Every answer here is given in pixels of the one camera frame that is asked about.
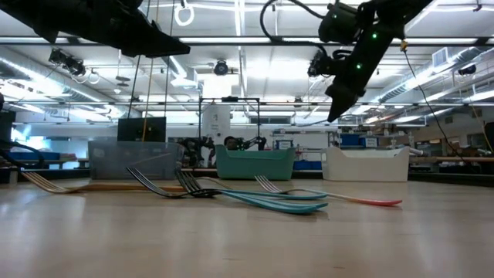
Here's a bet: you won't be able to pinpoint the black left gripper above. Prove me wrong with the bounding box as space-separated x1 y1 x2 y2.
0 0 191 59

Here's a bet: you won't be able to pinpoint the teal plastic bin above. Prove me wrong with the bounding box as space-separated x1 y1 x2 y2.
215 144 297 181

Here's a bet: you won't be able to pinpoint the white ceiling vent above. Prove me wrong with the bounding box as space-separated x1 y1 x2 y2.
431 47 448 69

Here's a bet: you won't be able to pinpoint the wooden workbench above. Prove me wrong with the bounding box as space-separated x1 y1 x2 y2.
408 155 494 164

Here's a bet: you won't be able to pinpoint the person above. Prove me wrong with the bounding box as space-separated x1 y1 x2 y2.
223 135 242 151

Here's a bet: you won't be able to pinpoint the yellow hanging cord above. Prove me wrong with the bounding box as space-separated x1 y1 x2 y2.
141 56 154 143

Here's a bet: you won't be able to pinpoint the white cylindrical machine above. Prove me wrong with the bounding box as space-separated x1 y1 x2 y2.
201 103 232 147

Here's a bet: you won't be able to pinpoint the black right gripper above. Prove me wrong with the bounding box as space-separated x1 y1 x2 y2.
307 25 391 124

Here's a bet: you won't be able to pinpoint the white hanging ring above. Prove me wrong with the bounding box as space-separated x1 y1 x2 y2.
173 0 195 28

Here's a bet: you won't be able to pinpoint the grey translucent plastic bin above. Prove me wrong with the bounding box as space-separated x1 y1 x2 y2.
87 141 185 181

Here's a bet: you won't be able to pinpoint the black ceiling spotlights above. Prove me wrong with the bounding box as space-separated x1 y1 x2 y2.
48 48 87 77

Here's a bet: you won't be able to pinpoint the blue storage bins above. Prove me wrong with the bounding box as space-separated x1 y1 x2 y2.
339 133 380 149

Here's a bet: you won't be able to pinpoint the black hanging cord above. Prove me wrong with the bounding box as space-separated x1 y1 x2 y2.
164 53 171 118
127 56 140 119

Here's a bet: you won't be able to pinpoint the black looped cable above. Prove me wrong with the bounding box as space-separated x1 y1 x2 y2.
0 139 46 169

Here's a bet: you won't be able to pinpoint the black monitor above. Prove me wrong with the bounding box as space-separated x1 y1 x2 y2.
117 117 167 143

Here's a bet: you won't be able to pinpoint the black cable with yellow connector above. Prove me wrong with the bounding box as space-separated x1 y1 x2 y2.
395 36 466 159

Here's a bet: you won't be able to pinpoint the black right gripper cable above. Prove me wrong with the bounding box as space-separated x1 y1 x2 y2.
259 0 329 53

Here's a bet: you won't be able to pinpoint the orange-handled silver fork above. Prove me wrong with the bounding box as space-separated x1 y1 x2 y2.
253 175 403 207

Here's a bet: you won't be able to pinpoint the black panel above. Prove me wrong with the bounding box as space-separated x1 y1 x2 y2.
0 110 16 146

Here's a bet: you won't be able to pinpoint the blue crate with white label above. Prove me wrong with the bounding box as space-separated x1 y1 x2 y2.
273 138 295 151

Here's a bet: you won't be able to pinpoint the white plastic bin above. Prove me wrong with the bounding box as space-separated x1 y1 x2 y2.
320 145 411 183

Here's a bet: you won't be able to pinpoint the blue-handled black fork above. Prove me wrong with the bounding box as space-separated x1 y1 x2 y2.
174 169 329 201
181 169 330 212
126 166 320 215

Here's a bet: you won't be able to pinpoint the black ceiling dome camera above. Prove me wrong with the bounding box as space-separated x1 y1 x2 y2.
213 59 230 76

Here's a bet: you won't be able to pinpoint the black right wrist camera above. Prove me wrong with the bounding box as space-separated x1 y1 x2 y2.
318 2 362 45

